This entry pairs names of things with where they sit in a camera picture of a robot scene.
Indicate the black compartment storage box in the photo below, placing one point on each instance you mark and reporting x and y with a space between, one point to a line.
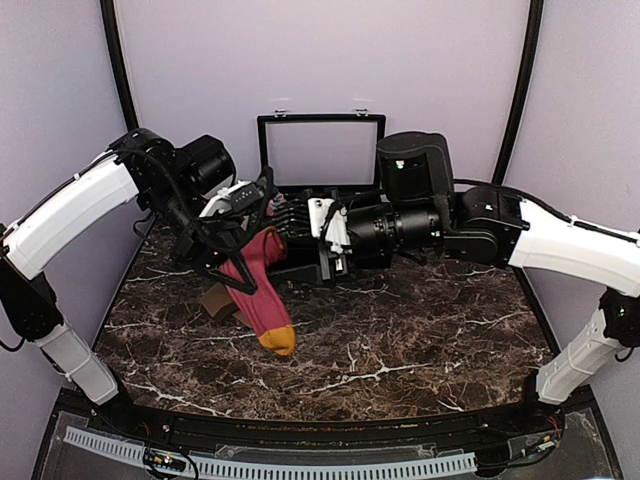
321 150

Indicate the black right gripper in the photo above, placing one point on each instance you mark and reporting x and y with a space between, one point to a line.
330 249

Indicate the black right corner post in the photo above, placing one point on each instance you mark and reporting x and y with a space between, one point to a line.
521 89

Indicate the black left corner post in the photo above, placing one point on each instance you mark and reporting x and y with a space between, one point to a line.
117 61

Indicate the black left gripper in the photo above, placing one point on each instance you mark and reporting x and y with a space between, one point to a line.
212 239

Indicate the white perforated front rail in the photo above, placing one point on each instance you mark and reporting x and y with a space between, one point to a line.
242 462

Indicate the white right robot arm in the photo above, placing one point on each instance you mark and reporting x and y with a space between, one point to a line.
503 227

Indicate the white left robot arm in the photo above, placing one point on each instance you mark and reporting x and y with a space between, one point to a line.
117 177

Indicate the brown sock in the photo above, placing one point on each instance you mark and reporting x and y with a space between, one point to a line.
218 303

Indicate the black corner post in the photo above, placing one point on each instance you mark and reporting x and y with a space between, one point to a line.
117 61
521 89

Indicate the magenta striped sock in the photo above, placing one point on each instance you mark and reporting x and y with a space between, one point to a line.
264 311

